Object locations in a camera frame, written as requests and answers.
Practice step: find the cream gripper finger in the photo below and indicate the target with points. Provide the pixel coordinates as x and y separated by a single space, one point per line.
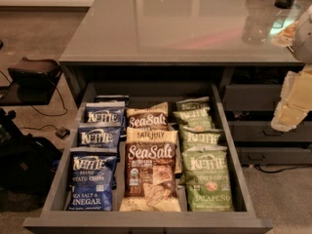
287 117
297 88

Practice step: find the blue kettle chip bag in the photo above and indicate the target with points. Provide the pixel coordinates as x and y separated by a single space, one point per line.
105 112
92 173
99 135

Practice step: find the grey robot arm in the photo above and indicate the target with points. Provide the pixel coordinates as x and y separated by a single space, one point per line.
302 42

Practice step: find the grey counter cabinet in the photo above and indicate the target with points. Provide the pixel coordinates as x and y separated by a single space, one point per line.
154 33

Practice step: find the front green jalapeno chip bag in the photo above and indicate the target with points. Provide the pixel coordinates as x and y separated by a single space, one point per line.
206 179

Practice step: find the rear brown Sea Salt bag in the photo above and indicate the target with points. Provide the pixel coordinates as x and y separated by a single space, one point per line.
151 118

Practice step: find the brown sea salt bag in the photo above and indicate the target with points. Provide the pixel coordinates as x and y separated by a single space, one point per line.
150 171
151 118

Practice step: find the front brown Sea Salt bag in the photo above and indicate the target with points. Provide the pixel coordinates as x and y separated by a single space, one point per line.
150 171

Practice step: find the rear blue chip bag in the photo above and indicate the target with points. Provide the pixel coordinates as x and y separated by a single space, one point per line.
103 98

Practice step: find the open grey top drawer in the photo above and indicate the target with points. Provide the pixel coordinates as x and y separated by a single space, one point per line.
56 219

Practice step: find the black bag on floor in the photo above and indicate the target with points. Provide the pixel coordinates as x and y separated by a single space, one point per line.
28 163

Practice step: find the black power adapter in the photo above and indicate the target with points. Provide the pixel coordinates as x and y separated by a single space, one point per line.
62 133

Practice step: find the black device on stand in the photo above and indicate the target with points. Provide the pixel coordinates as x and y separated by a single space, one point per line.
34 82

